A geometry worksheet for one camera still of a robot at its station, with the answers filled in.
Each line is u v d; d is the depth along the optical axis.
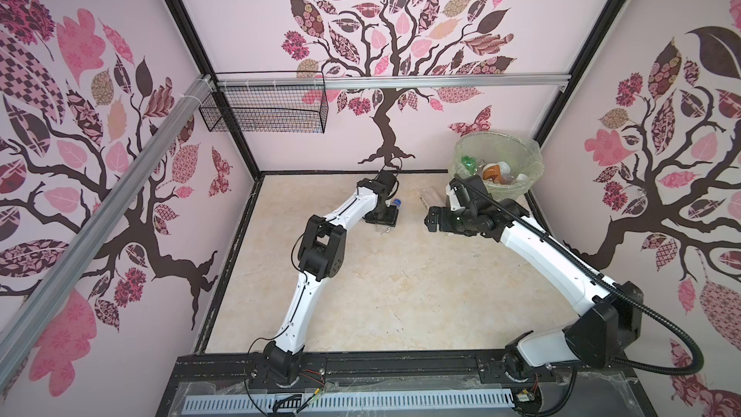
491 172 0.94
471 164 0.97
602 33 0.81
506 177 0.95
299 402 0.71
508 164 0.98
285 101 0.95
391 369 0.76
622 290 0.42
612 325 0.40
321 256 0.62
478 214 0.58
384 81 0.93
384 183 0.83
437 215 0.72
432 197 1.06
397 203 1.07
